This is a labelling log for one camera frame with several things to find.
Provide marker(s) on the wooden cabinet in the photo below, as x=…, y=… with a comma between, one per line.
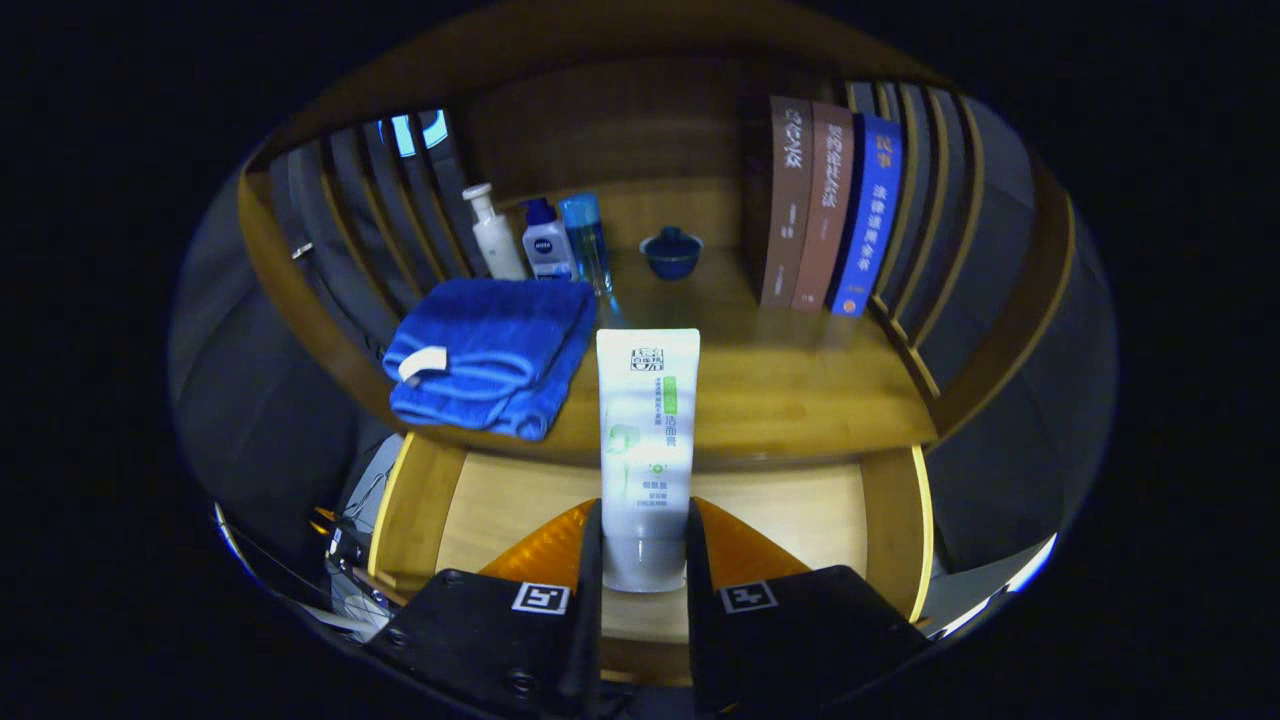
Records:
x=620, y=120

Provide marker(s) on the dark blue lidded teacup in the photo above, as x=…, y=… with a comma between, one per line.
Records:
x=671, y=255

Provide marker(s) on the wooden countertop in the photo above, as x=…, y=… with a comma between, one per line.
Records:
x=780, y=390

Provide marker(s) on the white facial cleanser tube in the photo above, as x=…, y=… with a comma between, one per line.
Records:
x=648, y=430

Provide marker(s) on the wooden drawer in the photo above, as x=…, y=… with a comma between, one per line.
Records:
x=500, y=510

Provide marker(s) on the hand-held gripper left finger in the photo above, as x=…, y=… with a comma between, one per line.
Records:
x=490, y=640

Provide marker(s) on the white pump bottle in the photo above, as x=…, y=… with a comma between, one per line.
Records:
x=497, y=245

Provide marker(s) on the blue folded towel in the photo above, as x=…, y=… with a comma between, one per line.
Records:
x=490, y=350

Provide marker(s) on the reddish brown book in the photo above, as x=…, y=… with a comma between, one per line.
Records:
x=825, y=210

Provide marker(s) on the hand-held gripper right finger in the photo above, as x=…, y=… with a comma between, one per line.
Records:
x=800, y=640

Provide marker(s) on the blue book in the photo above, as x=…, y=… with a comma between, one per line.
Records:
x=868, y=220

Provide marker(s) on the teal transparent bottle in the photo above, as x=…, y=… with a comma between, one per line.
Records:
x=585, y=240

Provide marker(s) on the dark brown book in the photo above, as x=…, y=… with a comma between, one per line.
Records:
x=785, y=200

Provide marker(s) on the white bottle with blue cap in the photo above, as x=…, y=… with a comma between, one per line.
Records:
x=548, y=250

